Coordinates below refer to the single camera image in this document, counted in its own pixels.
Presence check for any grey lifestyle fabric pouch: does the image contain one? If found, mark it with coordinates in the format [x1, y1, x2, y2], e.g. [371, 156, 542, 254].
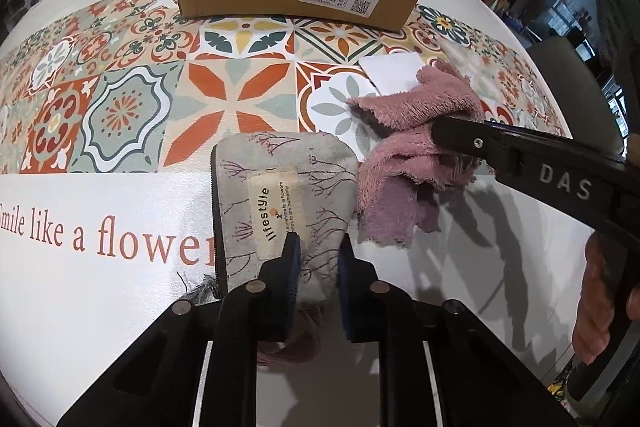
[210, 131, 358, 307]

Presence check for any mauve pink towel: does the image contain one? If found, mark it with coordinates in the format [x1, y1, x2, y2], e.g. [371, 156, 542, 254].
[348, 58, 485, 247]

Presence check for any right human hand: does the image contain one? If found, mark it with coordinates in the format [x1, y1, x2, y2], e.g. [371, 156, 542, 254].
[572, 233, 615, 365]

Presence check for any grey chair right side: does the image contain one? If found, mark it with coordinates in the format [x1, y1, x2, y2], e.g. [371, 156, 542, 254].
[527, 37, 624, 155]

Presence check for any white paper card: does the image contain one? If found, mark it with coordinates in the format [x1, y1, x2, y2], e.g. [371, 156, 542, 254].
[359, 52, 425, 95]

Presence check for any patterned tile tablecloth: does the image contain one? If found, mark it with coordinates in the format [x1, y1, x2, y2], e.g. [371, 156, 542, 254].
[1, 0, 589, 426]

